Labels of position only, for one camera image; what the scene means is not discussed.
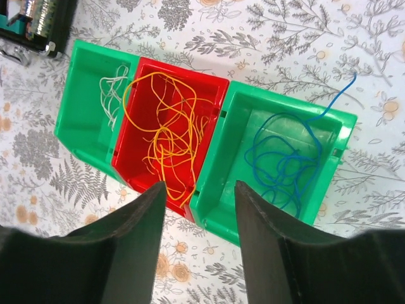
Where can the floral patterned table mat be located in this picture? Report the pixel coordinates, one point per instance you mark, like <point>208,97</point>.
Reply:
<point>345,54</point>

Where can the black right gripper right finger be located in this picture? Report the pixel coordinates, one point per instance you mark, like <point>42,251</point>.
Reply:
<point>288,261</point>

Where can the left green plastic bin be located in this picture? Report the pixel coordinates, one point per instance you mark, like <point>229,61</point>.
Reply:
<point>91,111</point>

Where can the green plastic bin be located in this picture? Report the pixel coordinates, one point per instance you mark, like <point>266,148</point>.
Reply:
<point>91,111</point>
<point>285,149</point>

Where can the red plastic bin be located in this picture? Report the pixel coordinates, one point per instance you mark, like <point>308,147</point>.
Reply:
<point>169,116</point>

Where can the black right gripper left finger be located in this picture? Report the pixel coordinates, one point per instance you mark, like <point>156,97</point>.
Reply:
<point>112,260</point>

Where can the right green plastic bin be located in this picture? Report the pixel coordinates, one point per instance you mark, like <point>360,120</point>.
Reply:
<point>285,149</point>

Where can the black poker chip case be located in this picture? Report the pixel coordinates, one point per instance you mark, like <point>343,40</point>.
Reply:
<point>35,27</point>

